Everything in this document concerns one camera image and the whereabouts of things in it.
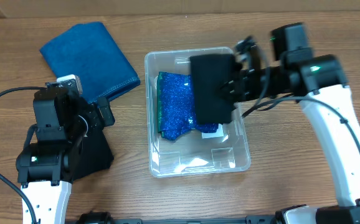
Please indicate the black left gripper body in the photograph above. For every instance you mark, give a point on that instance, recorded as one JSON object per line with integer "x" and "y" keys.
{"x": 96, "y": 137}

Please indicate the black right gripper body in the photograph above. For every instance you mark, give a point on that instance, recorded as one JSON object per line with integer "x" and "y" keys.
{"x": 280, "y": 81}

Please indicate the black cloth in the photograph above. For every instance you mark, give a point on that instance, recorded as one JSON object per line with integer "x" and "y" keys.
{"x": 208, "y": 73}
{"x": 96, "y": 155}

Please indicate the blue denim cloth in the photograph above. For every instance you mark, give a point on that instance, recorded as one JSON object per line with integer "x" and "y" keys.
{"x": 90, "y": 52}

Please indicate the sparkly blue green cloth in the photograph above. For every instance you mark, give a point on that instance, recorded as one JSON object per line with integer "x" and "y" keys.
{"x": 175, "y": 107}

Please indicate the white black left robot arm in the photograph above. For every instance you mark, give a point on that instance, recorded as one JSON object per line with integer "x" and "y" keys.
{"x": 67, "y": 143}

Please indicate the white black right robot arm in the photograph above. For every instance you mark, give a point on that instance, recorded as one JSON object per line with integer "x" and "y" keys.
{"x": 320, "y": 86}

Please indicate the clear plastic container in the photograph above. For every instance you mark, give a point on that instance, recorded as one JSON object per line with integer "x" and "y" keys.
{"x": 192, "y": 153}

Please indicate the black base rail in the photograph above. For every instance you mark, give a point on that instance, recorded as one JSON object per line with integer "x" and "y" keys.
{"x": 106, "y": 218}

